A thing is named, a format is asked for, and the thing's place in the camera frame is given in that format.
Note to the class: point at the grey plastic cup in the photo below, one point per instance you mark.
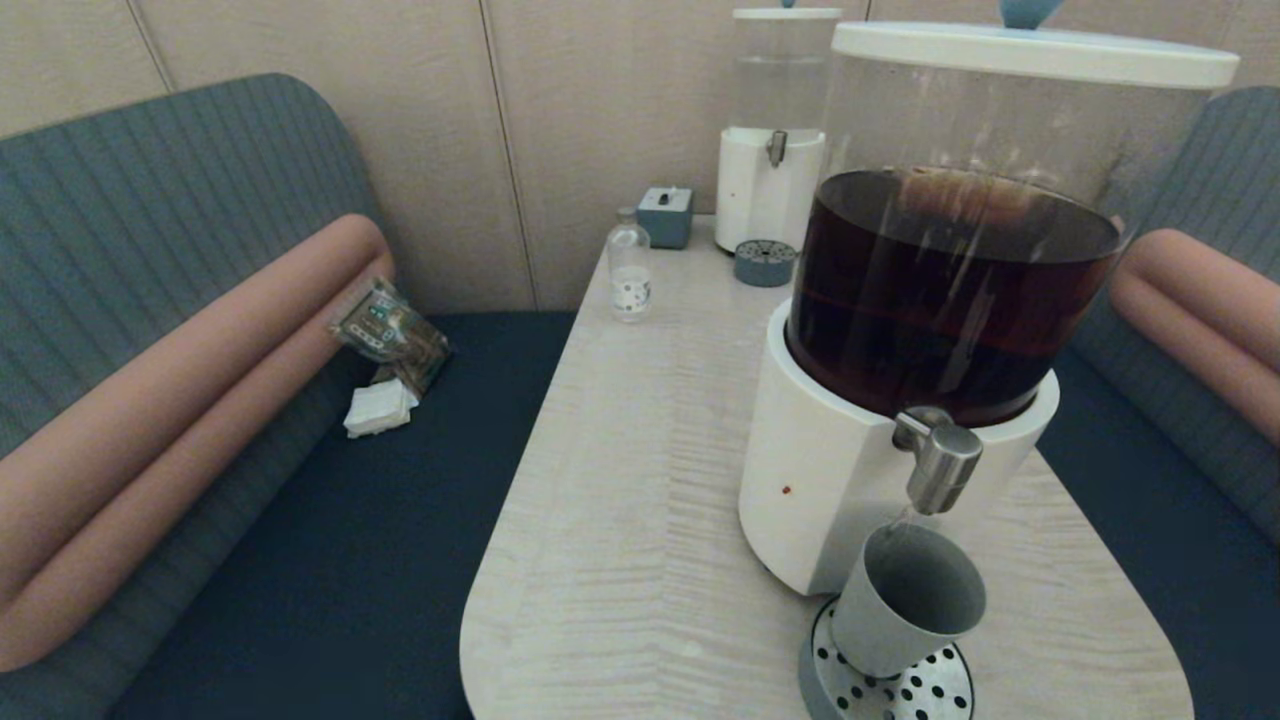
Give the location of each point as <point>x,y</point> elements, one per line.
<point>900,612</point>

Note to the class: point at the clear plastic bottle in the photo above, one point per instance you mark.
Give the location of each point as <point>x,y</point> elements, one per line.
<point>630,280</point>

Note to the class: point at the small grey box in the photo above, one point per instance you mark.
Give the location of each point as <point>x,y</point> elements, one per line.
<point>665,220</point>

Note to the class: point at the grey perforated drip tray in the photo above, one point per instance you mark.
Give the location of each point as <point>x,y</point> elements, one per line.
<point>930,695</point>
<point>765,265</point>

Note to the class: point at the water-filled drink dispenser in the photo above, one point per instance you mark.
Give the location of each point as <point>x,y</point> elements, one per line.
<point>760,200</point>

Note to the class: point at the tea-filled drink dispenser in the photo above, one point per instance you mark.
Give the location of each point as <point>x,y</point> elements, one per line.
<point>830,460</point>

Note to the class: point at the green snack bag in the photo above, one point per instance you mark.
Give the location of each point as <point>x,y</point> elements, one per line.
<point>390,335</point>

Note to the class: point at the steel dispenser tap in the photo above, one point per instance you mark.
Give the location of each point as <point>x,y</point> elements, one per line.
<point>776,148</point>
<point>945,470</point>

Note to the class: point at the white folded napkins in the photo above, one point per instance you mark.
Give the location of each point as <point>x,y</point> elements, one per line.
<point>380,410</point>

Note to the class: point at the navy seat cushion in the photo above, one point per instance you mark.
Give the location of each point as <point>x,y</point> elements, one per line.
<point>350,560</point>
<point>1180,560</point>

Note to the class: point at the white dispenser lid blue knob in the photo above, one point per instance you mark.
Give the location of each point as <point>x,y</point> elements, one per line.
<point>1030,53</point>
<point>780,14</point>

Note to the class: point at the pink cylindrical bolster cushion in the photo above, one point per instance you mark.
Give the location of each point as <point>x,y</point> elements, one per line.
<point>150,500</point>
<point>1220,280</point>
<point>200,350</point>
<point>1200,350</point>

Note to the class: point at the blue-grey ribbed booth sofa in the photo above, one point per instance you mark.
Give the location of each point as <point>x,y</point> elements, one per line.
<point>150,180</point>
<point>1240,170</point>

